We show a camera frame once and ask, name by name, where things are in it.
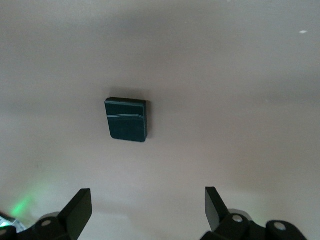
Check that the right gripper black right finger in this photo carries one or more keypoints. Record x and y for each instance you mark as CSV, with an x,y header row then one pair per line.
x,y
216,212

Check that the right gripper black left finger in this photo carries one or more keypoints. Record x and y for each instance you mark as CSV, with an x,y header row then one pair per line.
x,y
75,215

